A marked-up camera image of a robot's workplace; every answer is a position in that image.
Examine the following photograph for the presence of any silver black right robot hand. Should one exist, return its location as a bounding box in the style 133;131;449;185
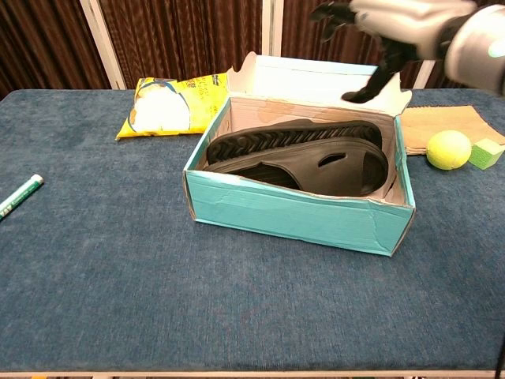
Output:
309;0;477;103

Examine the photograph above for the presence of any black rubber slipper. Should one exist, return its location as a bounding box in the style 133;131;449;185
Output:
203;137;390;197
207;119;383;167

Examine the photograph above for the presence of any light blue shoe box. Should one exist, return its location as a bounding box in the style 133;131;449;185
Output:
183;51;417;257

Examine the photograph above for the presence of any brown spiral notebook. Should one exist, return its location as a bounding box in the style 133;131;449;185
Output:
400;104;505;156

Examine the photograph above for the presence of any yellow-green tennis ball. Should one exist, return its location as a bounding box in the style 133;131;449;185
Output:
426;129;473;171

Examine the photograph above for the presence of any green cube block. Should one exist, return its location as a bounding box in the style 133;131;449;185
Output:
468;138;505;171

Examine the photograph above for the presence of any yellow snack bag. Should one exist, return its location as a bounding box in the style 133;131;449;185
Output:
114;73;230;141

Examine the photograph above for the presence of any blue fabric table cover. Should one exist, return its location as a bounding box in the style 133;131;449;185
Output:
0;88;505;374

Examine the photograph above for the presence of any green white marker pen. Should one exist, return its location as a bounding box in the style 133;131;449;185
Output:
0;174;45;222

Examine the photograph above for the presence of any white partition post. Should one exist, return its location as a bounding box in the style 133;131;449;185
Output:
78;0;127;90
412;58;437;90
260;0;284;57

